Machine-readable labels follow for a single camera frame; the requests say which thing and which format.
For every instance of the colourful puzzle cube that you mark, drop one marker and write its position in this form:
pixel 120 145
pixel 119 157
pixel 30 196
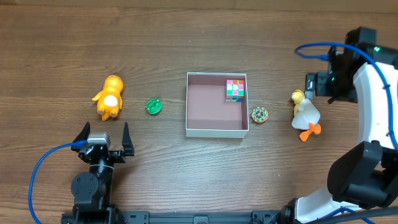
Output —
pixel 234 90

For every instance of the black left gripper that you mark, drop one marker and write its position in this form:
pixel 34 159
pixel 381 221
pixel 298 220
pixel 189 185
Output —
pixel 101 154

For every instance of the green spinning top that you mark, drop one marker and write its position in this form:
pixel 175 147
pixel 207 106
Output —
pixel 154 106

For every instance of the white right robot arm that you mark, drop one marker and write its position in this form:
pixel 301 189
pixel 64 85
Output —
pixel 361 184

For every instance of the white plush duck yellow hat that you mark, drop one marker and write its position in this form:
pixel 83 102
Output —
pixel 306 116

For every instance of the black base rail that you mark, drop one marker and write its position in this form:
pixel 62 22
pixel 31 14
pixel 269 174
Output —
pixel 111 215

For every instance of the gold blue spinning top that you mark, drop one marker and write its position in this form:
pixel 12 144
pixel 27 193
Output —
pixel 259 115

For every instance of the orange plush toy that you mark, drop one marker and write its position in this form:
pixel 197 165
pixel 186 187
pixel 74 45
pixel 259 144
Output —
pixel 109 100

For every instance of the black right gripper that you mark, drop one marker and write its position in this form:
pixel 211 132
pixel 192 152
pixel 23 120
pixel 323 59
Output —
pixel 321 84

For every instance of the white cardboard box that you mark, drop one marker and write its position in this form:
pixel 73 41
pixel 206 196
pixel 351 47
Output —
pixel 208 113

